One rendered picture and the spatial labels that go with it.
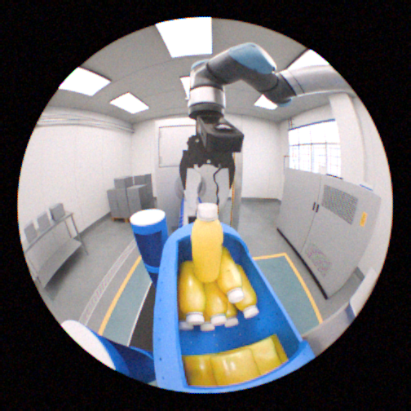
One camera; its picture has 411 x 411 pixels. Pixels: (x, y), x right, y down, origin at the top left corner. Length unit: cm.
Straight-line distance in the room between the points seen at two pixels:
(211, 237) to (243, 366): 25
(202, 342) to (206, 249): 31
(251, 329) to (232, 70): 59
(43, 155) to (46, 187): 70
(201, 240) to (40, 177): 325
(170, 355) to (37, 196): 320
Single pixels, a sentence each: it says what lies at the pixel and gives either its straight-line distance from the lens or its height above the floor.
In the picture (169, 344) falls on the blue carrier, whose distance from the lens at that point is 20.
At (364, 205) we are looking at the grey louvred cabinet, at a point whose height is 128.
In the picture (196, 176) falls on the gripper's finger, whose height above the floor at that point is 137.
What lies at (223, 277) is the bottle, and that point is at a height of 113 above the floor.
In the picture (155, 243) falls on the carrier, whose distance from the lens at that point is 126.
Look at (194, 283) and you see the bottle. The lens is 33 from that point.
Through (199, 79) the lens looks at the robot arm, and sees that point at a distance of 28.
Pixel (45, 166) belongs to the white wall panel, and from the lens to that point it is 332.
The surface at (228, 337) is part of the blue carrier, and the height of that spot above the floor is 96.
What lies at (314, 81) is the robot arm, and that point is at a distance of 33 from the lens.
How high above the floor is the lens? 140
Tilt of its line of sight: 19 degrees down
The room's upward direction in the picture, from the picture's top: straight up
